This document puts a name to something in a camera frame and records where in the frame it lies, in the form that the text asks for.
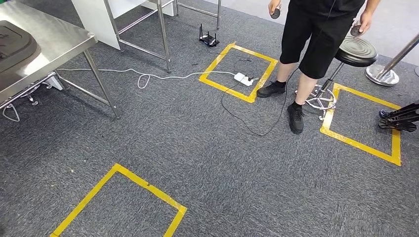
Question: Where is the person's left hand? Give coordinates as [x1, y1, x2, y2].
[358, 9, 374, 35]

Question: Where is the person's right hand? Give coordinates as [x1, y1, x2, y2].
[267, 0, 282, 16]

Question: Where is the stainless steel workbench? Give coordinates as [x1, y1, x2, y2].
[103, 0, 222, 73]
[0, 0, 124, 120]

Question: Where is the black round stool seat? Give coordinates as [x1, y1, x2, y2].
[322, 36, 378, 94]

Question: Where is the person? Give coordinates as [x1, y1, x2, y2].
[256, 0, 382, 135]

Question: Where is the white power adapter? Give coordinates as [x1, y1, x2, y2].
[233, 72, 254, 87]

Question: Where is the person's foot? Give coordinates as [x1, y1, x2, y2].
[287, 102, 305, 135]
[256, 81, 287, 99]

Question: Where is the black legged robot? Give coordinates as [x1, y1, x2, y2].
[378, 103, 419, 133]

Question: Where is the white partition panel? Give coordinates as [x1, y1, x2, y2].
[71, 0, 175, 51]

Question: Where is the yellow floor tape square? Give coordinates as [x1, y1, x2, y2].
[49, 162, 187, 237]

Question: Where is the white power strip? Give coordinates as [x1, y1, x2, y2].
[45, 76, 64, 91]

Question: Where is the black moulded fixture tray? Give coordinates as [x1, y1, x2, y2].
[0, 20, 42, 74]

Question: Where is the chrome stanchion post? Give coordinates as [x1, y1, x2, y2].
[365, 33, 419, 87]

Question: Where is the white floor cable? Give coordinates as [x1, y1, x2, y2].
[57, 68, 236, 89]

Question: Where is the black floor cable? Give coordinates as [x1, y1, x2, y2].
[221, 67, 300, 137]

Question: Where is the white hanging cord loop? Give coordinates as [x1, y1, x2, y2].
[1, 103, 21, 122]

